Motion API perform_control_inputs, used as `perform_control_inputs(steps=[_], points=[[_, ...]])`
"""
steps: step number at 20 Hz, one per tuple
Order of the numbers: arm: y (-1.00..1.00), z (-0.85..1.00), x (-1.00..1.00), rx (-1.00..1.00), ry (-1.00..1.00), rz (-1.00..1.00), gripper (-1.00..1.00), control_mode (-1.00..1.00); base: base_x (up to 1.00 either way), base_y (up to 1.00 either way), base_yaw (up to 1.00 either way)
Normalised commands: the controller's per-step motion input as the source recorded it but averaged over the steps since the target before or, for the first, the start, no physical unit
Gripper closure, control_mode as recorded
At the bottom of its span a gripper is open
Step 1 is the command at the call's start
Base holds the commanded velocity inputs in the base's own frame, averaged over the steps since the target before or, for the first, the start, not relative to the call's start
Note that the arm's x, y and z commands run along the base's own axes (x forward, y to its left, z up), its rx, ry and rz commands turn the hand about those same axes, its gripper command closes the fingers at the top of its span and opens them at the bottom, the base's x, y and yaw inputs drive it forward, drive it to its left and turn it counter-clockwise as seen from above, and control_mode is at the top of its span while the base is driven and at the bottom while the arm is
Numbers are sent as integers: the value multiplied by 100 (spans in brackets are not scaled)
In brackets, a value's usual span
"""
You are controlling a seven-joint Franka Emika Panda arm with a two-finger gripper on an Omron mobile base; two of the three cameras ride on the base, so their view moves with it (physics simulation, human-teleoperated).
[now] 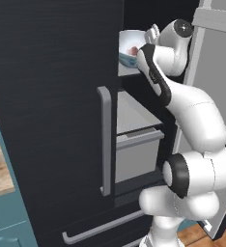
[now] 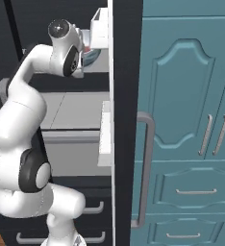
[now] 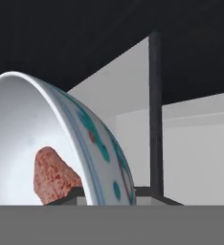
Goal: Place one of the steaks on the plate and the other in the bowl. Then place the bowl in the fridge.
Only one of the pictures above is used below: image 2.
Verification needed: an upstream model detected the tall white door bin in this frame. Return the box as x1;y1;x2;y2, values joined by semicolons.
97;100;113;168

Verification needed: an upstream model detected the silver drawer handle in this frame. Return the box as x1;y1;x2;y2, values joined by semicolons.
175;187;218;196
165;233;202;240

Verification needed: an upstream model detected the grey curved fridge handle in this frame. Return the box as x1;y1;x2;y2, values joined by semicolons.
0;77;11;104

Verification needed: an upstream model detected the black fridge door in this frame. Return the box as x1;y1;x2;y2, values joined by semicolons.
107;0;145;246

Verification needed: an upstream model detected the small white door bin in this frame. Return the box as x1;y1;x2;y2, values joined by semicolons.
89;7;110;50

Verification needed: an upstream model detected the silver cupboard door handle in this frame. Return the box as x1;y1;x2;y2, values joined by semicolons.
197;113;214;158
212;113;225;158

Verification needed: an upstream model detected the teal overhead cupboard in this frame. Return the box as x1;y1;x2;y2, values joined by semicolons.
141;0;225;18

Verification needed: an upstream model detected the blue-grey bowl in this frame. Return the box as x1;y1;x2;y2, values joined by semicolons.
81;47;102;68

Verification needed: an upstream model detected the grey fridge crisper drawer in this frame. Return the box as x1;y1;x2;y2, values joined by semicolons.
40;129;113;178

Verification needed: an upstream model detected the teal drawer front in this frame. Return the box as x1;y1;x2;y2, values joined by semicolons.
130;211;225;246
132;160;225;215

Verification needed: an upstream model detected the long grey freezer drawer handle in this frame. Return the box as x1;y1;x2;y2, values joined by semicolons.
15;231;107;246

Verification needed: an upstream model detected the wide teal cupboard door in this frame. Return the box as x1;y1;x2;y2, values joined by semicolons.
135;16;225;161

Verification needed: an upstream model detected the short grey freezer drawer handle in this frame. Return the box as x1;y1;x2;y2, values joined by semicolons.
81;200;105;215

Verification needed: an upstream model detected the black fridge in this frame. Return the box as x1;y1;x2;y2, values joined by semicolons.
0;0;114;246

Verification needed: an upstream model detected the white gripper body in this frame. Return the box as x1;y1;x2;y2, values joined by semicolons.
79;29;92;52

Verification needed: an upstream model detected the grey fridge shelf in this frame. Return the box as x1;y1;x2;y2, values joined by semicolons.
38;91;112;131

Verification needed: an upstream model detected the grey fridge door handle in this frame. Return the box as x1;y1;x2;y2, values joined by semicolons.
130;111;157;230

